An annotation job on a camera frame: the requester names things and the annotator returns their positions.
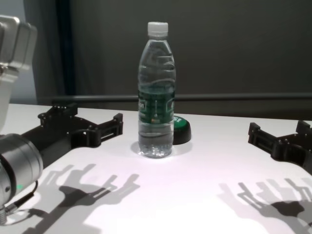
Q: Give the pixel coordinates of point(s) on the green YES button black base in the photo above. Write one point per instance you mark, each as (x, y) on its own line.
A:
(182, 131)

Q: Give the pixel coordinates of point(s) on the clear water bottle green label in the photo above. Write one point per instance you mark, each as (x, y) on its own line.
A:
(157, 109)

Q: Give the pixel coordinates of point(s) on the thin grey horizontal rail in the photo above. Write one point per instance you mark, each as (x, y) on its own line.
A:
(219, 98)

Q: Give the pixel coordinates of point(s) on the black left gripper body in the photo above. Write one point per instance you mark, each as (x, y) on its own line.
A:
(61, 136)

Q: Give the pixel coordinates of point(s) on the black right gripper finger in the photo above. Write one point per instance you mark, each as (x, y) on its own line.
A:
(263, 141)
(306, 134)

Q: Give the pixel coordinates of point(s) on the dark vertical frame post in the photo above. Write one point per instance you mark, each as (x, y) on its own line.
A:
(65, 48)

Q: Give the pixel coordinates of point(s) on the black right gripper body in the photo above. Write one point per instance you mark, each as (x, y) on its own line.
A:
(295, 151)

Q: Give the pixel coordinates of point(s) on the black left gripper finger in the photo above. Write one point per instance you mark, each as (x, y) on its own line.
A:
(61, 113)
(107, 131)

